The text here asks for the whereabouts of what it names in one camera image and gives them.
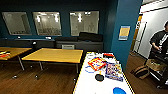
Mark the white paper sheet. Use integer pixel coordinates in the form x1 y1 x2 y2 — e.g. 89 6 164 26
62 44 75 50

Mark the small red yellow item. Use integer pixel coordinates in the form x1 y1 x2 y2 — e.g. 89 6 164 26
0 50 9 58

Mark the dark grey sofa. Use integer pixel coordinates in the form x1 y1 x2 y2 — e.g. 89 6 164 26
54 32 105 53

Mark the blue bowl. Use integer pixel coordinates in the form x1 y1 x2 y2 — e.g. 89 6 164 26
112 87 126 94

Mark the dark framed window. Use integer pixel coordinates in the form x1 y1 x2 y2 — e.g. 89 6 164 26
69 10 100 37
1 11 33 36
32 11 63 37

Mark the red yellow game box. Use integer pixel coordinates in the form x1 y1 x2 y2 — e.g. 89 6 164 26
87 57 108 72

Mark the long dark sofa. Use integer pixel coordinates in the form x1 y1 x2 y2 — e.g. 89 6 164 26
0 37 56 49

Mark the light wooden game table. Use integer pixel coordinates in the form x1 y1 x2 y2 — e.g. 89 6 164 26
72 51 136 94
21 48 84 73

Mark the person in black top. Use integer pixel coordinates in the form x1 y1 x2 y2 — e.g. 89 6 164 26
149 20 168 56

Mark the brown wooden door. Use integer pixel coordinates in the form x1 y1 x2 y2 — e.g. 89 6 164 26
131 14 143 53

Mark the black round puck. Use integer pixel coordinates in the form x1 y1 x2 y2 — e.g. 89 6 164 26
94 73 105 82

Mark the red bowl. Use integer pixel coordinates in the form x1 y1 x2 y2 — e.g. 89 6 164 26
103 52 115 59

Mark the yellow wall sign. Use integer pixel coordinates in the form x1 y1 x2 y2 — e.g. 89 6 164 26
118 25 131 41

